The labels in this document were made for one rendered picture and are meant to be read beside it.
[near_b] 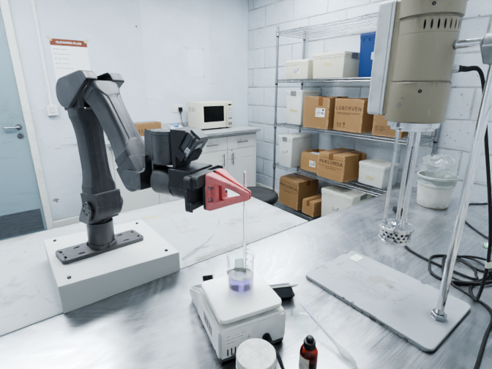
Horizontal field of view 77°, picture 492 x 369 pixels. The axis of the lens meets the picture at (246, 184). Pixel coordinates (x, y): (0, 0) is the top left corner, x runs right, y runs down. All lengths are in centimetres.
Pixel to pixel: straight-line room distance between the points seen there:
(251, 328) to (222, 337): 5
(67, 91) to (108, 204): 26
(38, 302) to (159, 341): 32
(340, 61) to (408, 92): 218
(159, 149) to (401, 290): 61
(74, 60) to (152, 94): 78
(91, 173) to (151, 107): 288
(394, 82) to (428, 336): 48
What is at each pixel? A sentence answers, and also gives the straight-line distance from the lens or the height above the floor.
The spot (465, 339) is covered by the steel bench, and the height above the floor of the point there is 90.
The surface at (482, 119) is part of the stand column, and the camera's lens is 64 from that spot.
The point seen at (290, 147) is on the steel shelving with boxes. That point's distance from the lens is 315.
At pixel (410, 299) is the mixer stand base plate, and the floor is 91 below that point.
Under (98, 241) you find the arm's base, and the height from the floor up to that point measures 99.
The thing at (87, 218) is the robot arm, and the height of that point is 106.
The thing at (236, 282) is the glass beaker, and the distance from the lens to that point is 59.
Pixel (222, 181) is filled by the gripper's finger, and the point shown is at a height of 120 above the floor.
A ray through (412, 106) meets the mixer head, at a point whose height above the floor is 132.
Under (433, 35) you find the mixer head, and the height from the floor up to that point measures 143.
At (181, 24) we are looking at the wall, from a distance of 386.
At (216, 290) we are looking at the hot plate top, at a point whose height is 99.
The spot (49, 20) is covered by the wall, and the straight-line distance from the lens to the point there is 347.
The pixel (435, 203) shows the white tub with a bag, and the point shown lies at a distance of 140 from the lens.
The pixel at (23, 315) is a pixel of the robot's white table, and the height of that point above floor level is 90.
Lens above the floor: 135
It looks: 17 degrees down
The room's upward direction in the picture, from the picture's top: straight up
